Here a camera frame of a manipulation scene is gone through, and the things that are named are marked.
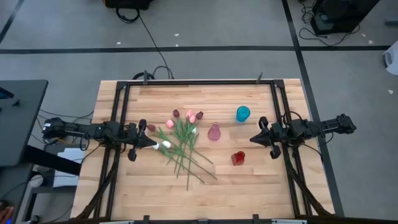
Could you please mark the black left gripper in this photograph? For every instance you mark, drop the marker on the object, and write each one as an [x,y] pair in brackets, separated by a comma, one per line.
[133,137]

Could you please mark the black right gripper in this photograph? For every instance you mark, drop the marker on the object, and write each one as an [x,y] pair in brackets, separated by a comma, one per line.
[276,133]

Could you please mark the pink artificial tulip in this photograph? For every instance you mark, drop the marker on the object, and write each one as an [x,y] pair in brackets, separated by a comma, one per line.
[192,119]
[169,124]
[189,113]

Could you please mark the red glass vase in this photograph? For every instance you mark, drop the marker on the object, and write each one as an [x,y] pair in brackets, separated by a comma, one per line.
[238,158]

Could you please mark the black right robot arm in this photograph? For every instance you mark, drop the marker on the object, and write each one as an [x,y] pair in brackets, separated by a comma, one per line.
[311,127]

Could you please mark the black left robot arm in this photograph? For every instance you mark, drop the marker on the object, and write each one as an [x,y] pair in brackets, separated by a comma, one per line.
[102,130]

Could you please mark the teal glass vase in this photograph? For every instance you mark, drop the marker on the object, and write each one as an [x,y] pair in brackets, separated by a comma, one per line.
[242,114]

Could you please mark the pink glass vase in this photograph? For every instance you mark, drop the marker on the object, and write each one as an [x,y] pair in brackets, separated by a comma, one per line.
[214,132]

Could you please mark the white box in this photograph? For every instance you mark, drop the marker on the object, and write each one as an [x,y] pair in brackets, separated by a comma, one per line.
[74,154]

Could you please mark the black table clamp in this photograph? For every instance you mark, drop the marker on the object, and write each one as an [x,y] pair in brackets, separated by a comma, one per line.
[255,218]
[146,219]

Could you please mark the black desk foot beam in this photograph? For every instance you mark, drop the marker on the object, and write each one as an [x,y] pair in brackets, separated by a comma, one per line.
[53,160]

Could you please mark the round white object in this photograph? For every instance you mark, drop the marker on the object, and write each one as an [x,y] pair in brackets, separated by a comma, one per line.
[35,181]

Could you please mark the black desk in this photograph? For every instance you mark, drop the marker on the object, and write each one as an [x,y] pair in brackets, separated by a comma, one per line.
[21,124]

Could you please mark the black caster wheel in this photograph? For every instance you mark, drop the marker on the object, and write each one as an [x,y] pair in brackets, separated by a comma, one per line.
[34,218]

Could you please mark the small black desk item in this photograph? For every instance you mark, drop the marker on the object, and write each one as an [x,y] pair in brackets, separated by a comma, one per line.
[16,102]

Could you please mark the black equipment box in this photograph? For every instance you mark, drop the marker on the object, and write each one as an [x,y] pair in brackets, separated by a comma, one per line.
[127,3]

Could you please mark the dark grey side table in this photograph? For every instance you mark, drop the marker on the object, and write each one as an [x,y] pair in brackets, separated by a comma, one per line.
[12,186]

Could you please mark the large black equipment case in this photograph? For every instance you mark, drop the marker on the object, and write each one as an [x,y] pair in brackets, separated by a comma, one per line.
[339,15]

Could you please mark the dark device with blue edge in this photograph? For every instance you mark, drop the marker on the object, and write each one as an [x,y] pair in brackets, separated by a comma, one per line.
[4,93]

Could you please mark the white plastic object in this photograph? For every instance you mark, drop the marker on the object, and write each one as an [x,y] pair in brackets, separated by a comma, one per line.
[392,59]

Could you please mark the person's hand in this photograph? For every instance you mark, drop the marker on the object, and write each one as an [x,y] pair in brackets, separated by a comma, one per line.
[5,214]

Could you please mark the small grey object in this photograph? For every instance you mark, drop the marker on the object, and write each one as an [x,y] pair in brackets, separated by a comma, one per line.
[391,22]

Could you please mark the black aluminium table frame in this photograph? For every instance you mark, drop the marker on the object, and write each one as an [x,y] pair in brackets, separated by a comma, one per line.
[199,82]

